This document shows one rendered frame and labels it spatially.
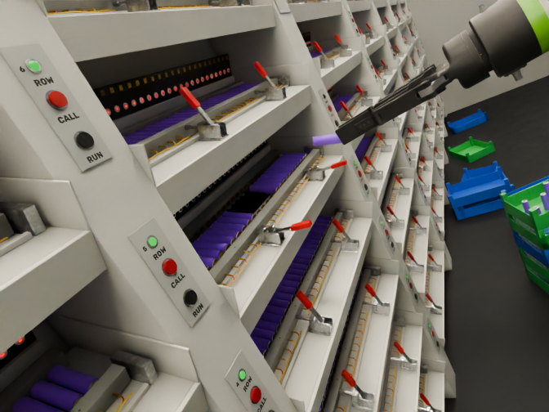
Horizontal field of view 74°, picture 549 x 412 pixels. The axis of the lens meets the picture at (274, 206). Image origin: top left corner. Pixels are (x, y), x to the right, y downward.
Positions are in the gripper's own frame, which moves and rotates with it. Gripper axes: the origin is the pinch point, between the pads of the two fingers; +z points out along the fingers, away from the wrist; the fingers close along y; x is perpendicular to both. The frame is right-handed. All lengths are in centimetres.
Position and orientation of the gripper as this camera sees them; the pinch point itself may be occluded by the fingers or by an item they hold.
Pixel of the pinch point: (358, 125)
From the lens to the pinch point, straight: 66.7
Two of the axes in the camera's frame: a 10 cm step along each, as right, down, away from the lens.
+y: 3.8, -4.6, 8.0
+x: -5.7, -8.0, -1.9
